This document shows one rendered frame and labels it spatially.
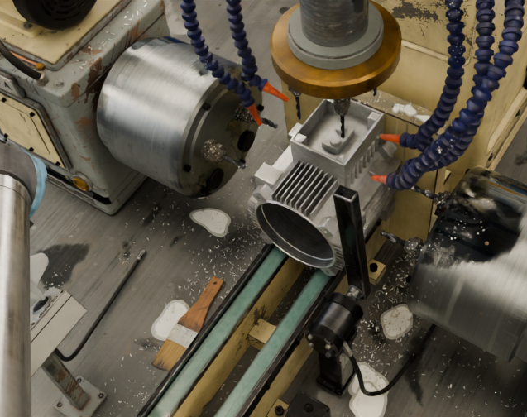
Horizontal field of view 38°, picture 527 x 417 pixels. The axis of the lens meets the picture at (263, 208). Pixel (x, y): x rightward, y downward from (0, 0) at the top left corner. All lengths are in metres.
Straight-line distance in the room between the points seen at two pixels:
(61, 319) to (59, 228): 0.46
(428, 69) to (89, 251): 0.75
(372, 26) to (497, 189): 0.29
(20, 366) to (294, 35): 0.56
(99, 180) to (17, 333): 0.78
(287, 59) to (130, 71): 0.37
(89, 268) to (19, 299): 0.74
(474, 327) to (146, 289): 0.65
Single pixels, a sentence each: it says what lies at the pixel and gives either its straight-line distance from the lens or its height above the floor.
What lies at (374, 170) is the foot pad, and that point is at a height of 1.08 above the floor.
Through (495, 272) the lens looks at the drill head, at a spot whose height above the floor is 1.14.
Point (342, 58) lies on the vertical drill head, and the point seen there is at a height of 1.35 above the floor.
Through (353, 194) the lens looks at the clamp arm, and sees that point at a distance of 1.01.
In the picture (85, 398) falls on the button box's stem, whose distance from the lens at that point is 1.41.
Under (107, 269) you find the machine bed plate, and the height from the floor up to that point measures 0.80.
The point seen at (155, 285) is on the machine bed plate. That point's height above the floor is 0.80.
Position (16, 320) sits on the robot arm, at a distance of 0.80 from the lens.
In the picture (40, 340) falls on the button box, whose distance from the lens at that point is 1.19.
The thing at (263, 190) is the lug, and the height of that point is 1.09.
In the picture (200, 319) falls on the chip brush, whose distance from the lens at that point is 1.44.
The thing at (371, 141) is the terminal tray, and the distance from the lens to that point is 1.23.
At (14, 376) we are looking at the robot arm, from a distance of 0.74.
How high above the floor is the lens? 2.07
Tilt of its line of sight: 55 degrees down
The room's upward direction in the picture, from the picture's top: 10 degrees counter-clockwise
